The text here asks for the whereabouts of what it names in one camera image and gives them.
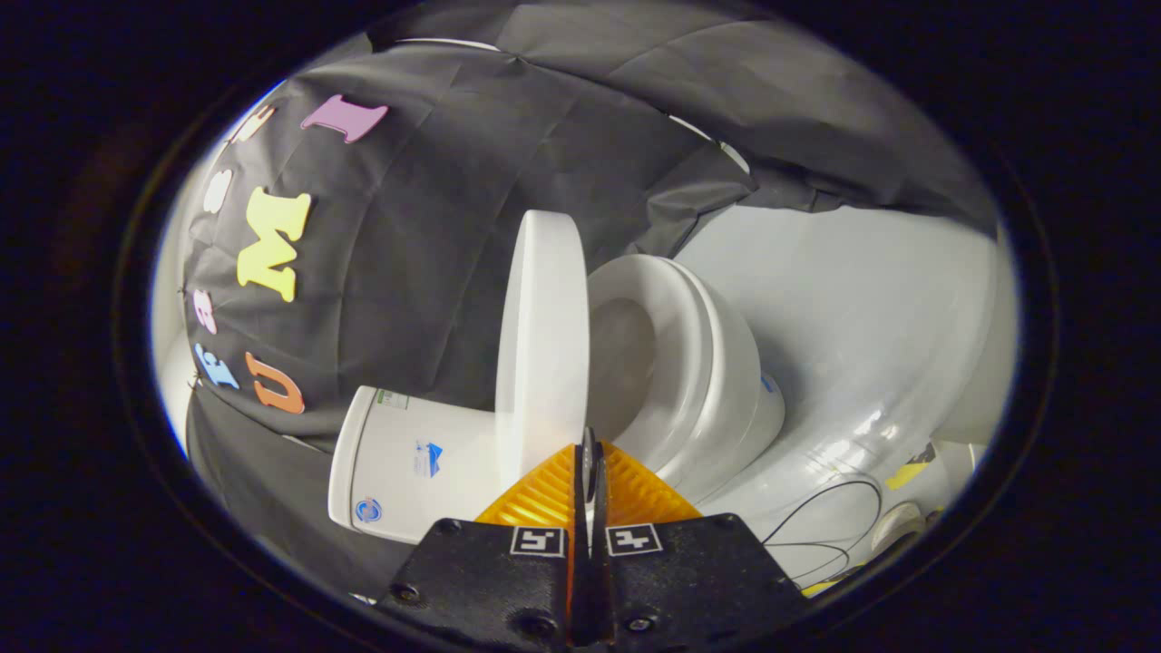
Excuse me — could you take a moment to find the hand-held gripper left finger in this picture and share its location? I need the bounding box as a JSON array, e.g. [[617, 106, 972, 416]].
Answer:
[[376, 443, 586, 649]]

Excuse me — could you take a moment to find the white toilet lid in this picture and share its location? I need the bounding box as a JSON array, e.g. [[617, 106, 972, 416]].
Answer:
[[494, 210, 591, 492]]

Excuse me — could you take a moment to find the white toilet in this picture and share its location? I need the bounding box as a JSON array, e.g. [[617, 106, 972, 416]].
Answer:
[[327, 253, 787, 546]]

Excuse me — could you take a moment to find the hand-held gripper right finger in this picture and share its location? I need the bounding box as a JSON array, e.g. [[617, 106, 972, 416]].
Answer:
[[580, 426, 810, 650]]

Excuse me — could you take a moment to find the thin black cable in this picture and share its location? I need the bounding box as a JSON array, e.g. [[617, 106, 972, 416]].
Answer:
[[760, 478, 885, 583]]

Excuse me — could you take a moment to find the white toilet seat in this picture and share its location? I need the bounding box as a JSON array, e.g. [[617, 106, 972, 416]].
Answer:
[[587, 253, 719, 474]]

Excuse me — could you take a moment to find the black backdrop cloth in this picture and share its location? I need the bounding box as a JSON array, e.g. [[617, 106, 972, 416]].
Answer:
[[180, 0, 1000, 601]]

